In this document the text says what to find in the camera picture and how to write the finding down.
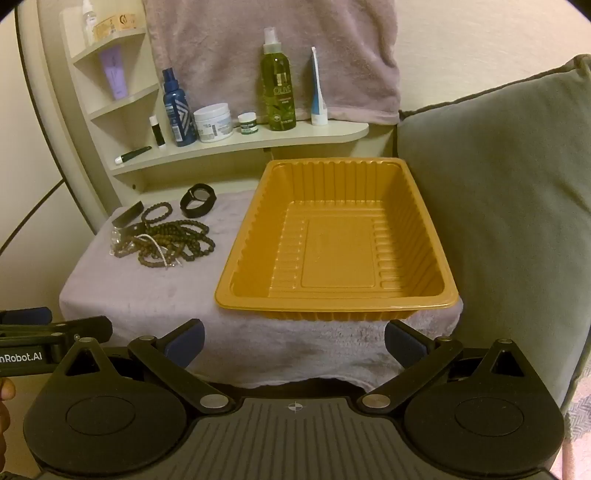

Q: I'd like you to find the clear crystal bracelet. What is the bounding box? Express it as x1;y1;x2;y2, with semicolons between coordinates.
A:
108;226;139;257

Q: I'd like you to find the orange plastic tray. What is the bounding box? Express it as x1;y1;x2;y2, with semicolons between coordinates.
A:
215;157;460;322

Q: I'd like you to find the grey patterned cloth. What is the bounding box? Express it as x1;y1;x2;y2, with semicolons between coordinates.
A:
558;388;591;480

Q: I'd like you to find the white string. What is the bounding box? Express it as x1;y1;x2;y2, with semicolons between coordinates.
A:
136;234;169;268

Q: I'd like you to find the dark green tube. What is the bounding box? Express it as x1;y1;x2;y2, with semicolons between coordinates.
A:
115;146;153;165

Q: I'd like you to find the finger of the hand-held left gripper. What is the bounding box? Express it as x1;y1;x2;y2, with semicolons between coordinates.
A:
0;307;52;326
0;316;113;346

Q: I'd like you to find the brown bead necklace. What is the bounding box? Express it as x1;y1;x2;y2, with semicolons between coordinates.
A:
122;220;217;269

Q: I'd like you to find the white cream jar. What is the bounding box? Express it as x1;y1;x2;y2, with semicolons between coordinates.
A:
193;103;234;143

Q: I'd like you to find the grey cushion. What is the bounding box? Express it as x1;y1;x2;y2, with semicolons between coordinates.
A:
397;54;591;416

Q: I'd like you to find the tan cardboard box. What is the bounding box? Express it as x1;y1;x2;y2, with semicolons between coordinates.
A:
92;11;139;40

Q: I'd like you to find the blue and white tube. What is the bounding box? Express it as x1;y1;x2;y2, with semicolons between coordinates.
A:
309;46;328;126

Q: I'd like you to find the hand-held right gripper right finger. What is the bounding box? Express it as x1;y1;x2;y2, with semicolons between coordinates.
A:
358;318;536;416

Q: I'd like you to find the blue spray bottle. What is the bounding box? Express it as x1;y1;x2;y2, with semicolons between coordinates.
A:
161;68;199;147

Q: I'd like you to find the black wrist watch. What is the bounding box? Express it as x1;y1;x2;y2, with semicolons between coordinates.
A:
179;183;218;219

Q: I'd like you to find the purple tube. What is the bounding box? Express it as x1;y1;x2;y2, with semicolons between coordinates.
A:
99;45;127;100

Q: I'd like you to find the person's left hand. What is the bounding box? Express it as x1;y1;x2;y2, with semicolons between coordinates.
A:
0;376;16;462

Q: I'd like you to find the green spray bottle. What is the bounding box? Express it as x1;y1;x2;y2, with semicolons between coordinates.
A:
260;27;296;132

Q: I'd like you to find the mauve hanging towel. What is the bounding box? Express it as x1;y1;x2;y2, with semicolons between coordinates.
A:
143;0;402;126

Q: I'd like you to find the cream corner shelf unit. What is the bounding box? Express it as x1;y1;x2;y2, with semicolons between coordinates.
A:
37;0;370;222

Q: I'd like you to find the dark bead bracelet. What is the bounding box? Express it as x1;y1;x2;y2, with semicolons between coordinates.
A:
140;203;174;224

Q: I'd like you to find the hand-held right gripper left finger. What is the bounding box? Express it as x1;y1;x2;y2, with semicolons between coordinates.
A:
55;318;236;416

